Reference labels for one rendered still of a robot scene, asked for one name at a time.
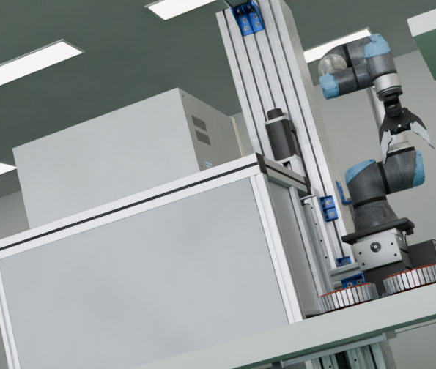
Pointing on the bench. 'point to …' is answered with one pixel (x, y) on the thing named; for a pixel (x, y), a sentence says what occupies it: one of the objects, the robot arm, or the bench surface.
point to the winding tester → (123, 154)
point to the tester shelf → (94, 219)
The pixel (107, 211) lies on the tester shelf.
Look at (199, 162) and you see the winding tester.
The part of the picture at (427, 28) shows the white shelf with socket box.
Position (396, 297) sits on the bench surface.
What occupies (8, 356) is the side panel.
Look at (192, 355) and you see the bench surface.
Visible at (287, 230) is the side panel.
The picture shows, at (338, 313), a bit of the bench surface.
